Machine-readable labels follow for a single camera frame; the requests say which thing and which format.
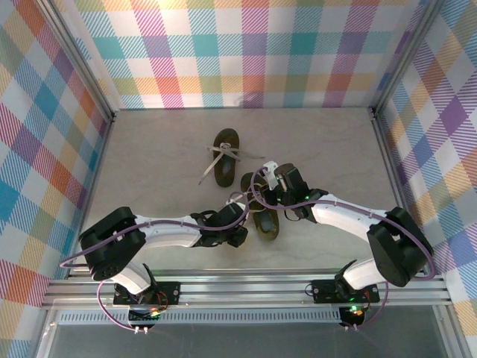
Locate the olive green canvas shoe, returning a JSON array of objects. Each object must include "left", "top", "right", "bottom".
[
  {"left": 240, "top": 171, "right": 281, "bottom": 242},
  {"left": 212, "top": 128, "right": 241, "bottom": 187}
]

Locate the olive shoe with laces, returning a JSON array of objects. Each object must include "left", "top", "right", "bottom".
[{"left": 198, "top": 141, "right": 266, "bottom": 186}]

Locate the small electronics board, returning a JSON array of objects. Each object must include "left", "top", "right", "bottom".
[
  {"left": 341, "top": 304, "right": 368, "bottom": 333},
  {"left": 128, "top": 304, "right": 165, "bottom": 335}
]

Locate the long aluminium rail beam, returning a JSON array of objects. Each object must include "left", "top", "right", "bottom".
[{"left": 40, "top": 271, "right": 452, "bottom": 311}]

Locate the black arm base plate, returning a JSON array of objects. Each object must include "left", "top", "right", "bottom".
[
  {"left": 305, "top": 279, "right": 381, "bottom": 305},
  {"left": 113, "top": 281, "right": 183, "bottom": 307}
]

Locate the aluminium table edge rail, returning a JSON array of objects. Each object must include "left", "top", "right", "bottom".
[
  {"left": 66, "top": 113, "right": 117, "bottom": 279},
  {"left": 371, "top": 110, "right": 446, "bottom": 279}
]

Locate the grey slotted cable duct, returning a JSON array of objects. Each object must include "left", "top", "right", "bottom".
[{"left": 55, "top": 311, "right": 344, "bottom": 325}]

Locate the aluminium frame post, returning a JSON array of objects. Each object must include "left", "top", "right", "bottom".
[
  {"left": 371, "top": 0, "right": 446, "bottom": 121},
  {"left": 37, "top": 0, "right": 117, "bottom": 124}
]

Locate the aluminium frame leg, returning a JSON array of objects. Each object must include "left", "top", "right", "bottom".
[
  {"left": 34, "top": 308, "right": 60, "bottom": 358},
  {"left": 434, "top": 305, "right": 466, "bottom": 358}
]

